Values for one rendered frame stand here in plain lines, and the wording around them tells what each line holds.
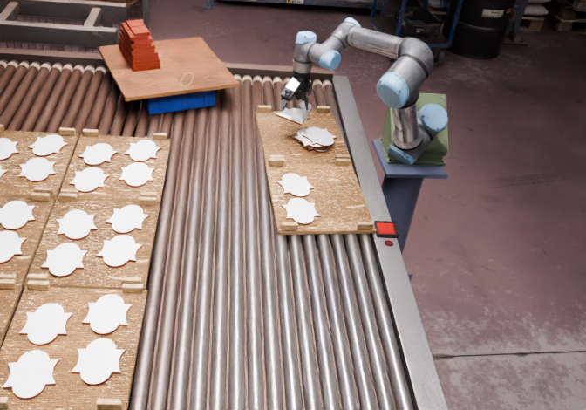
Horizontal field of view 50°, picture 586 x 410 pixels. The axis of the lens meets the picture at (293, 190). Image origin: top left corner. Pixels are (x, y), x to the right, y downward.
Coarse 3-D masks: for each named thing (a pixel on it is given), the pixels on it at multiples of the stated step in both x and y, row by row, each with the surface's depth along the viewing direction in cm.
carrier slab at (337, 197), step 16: (272, 176) 240; (304, 176) 243; (320, 176) 244; (336, 176) 245; (352, 176) 246; (272, 192) 232; (320, 192) 236; (336, 192) 237; (352, 192) 238; (320, 208) 228; (336, 208) 228; (352, 208) 230; (320, 224) 220; (336, 224) 221; (352, 224) 222
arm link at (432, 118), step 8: (432, 104) 245; (424, 112) 244; (432, 112) 244; (440, 112) 245; (424, 120) 243; (432, 120) 243; (440, 120) 244; (424, 128) 244; (432, 128) 243; (440, 128) 244; (432, 136) 246
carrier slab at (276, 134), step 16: (256, 112) 278; (272, 112) 280; (272, 128) 269; (288, 128) 270; (304, 128) 271; (320, 128) 273; (336, 128) 274; (272, 144) 259; (288, 144) 260; (336, 144) 264; (288, 160) 251; (304, 160) 252; (320, 160) 253
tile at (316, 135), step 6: (306, 132) 261; (312, 132) 262; (318, 132) 262; (324, 132) 263; (306, 138) 259; (312, 138) 258; (318, 138) 258; (324, 138) 259; (330, 138) 259; (336, 138) 261; (312, 144) 255; (318, 144) 255; (324, 144) 255; (330, 144) 256
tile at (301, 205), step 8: (296, 200) 229; (304, 200) 229; (288, 208) 224; (296, 208) 225; (304, 208) 225; (312, 208) 226; (288, 216) 221; (296, 216) 221; (304, 216) 222; (312, 216) 222; (304, 224) 219
